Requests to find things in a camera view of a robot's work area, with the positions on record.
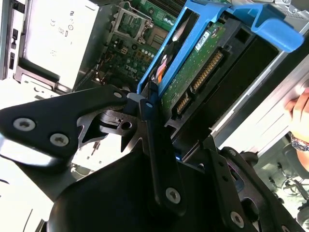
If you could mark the hard disk blue carrier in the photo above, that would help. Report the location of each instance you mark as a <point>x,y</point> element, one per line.
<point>193,72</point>

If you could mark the bare person hand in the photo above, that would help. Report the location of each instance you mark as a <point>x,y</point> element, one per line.
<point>301,111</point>

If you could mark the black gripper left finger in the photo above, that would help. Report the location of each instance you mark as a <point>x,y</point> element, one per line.
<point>48,116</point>

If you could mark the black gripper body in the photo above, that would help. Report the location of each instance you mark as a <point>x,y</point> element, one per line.
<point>108,200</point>

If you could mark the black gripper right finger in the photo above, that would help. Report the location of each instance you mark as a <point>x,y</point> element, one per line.
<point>231,193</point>

